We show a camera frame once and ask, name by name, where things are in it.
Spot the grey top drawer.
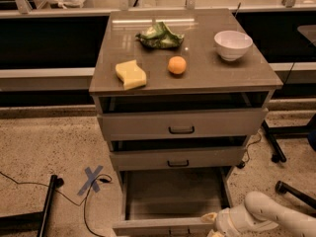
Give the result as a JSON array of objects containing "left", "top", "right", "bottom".
[{"left": 98, "top": 109, "right": 268, "bottom": 141}]

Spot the orange fruit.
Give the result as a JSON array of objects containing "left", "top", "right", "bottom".
[{"left": 168, "top": 56, "right": 187, "bottom": 75}]

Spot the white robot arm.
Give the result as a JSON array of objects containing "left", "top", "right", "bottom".
[{"left": 200, "top": 192, "right": 316, "bottom": 237}]

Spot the grey drawer cabinet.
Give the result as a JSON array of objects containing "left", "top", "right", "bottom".
[{"left": 88, "top": 7, "right": 284, "bottom": 183}]

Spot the black chair leg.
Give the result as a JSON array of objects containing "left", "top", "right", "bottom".
[{"left": 275, "top": 181, "right": 316, "bottom": 209}]

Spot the grey drawer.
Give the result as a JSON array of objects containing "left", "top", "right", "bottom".
[
  {"left": 98, "top": 109, "right": 268, "bottom": 141},
  {"left": 113, "top": 167, "right": 231, "bottom": 237},
  {"left": 110, "top": 135, "right": 248, "bottom": 171}
]

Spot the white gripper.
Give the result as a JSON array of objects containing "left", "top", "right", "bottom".
[{"left": 200, "top": 205, "right": 277, "bottom": 237}]

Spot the blue tape cross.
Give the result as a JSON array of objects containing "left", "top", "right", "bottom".
[{"left": 77, "top": 165, "right": 103, "bottom": 196}]

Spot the grey middle drawer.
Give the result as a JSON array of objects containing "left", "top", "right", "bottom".
[{"left": 110, "top": 135, "right": 248, "bottom": 171}]

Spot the green crumpled chip bag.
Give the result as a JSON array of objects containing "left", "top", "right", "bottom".
[{"left": 135, "top": 22, "right": 185, "bottom": 49}]

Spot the black stand leg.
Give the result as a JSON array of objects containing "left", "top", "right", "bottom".
[
  {"left": 0, "top": 175, "right": 64, "bottom": 237},
  {"left": 262, "top": 115, "right": 316, "bottom": 163}
]

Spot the black stand leg right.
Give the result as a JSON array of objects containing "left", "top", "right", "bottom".
[{"left": 262, "top": 115, "right": 316, "bottom": 163}]

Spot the black stand leg left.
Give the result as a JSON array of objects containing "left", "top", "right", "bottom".
[{"left": 0, "top": 175, "right": 64, "bottom": 237}]

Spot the grey bottom drawer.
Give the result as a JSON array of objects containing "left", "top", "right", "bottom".
[{"left": 113, "top": 167, "right": 231, "bottom": 237}]

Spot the black floor cable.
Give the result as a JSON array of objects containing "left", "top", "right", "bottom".
[{"left": 0, "top": 170, "right": 114, "bottom": 237}]

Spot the yellow sponge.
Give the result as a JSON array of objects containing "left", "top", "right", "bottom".
[{"left": 116, "top": 60, "right": 147, "bottom": 90}]

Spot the white bowl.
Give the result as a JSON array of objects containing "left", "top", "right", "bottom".
[{"left": 214, "top": 31, "right": 253, "bottom": 61}]

